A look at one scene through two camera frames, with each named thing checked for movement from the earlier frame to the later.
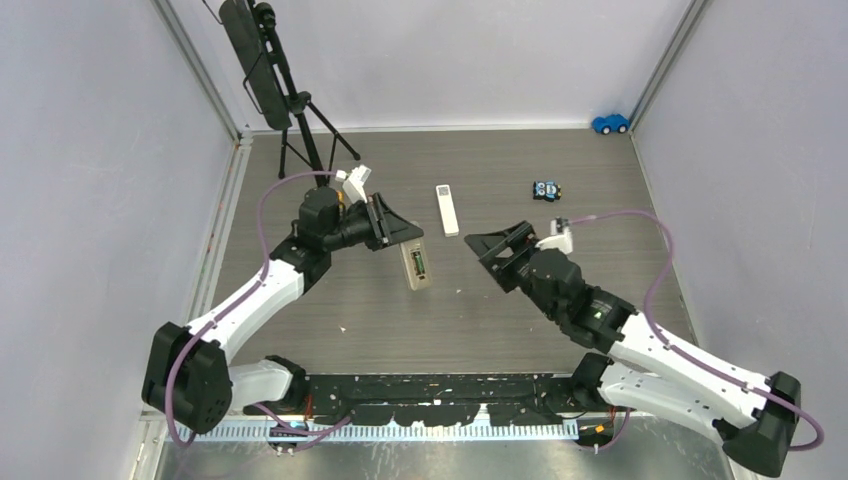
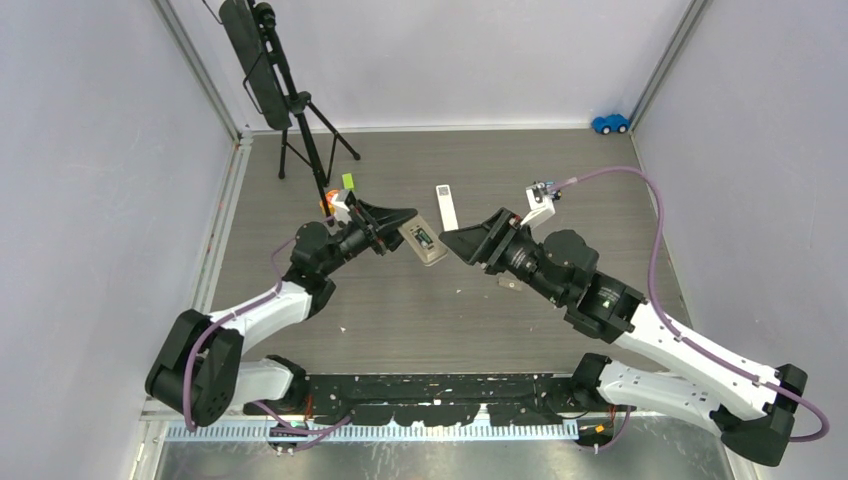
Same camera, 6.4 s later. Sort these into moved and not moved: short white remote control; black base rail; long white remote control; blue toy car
Moved: short white remote control
Not moved: blue toy car; long white remote control; black base rail
